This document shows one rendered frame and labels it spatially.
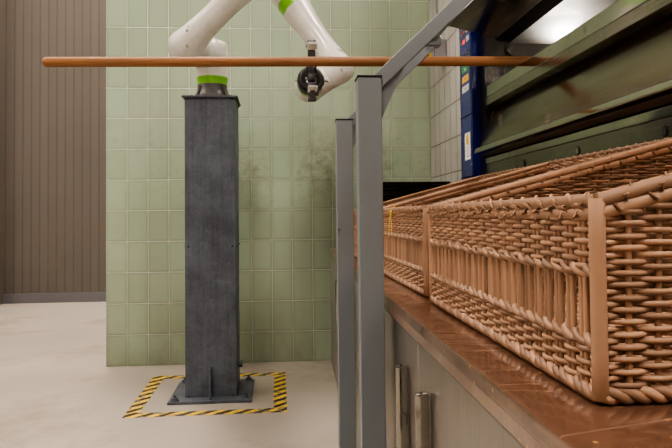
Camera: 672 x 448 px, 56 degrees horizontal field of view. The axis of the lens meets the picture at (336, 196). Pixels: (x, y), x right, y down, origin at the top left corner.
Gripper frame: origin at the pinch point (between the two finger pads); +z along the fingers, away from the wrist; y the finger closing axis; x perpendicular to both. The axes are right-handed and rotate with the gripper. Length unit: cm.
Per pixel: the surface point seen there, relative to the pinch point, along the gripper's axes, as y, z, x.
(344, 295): 66, 44, -5
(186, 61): 0.1, 5.4, 38.0
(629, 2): 3, 70, -64
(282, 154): 17, -118, 11
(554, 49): 3, 32, -64
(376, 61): -0.1, 5.4, -19.4
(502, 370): 60, 141, -11
